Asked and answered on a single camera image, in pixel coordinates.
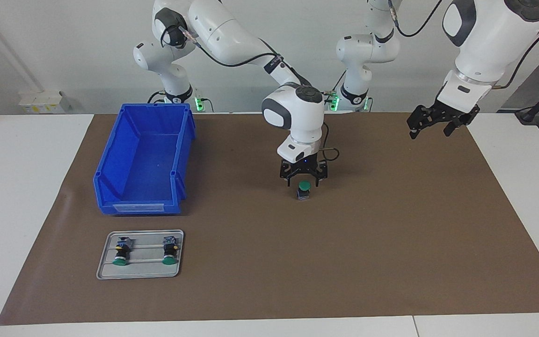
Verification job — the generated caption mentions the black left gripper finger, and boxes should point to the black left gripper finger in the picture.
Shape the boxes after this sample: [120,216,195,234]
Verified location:
[406,104,443,140]
[444,109,481,138]

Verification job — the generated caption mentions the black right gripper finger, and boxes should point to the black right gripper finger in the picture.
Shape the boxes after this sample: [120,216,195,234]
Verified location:
[312,161,329,187]
[279,161,299,188]

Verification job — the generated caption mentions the brown table mat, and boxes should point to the brown table mat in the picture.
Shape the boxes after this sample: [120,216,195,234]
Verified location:
[0,112,539,326]

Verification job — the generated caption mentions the blue plastic storage bin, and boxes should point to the blue plastic storage bin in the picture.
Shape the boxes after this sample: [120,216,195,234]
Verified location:
[93,103,197,216]

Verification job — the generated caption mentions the grey metal tray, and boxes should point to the grey metal tray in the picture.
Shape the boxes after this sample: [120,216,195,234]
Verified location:
[96,229,184,280]

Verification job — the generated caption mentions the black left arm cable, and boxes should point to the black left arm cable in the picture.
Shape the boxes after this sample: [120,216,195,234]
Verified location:
[389,0,539,89]

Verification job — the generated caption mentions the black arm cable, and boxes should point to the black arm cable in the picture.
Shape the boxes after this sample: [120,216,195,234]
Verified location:
[160,23,340,162]
[389,0,539,89]

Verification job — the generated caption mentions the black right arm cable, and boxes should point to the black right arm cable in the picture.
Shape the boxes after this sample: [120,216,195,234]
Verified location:
[160,23,340,162]

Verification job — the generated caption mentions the white wall box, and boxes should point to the white wall box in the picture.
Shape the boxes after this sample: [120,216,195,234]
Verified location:
[18,90,71,114]

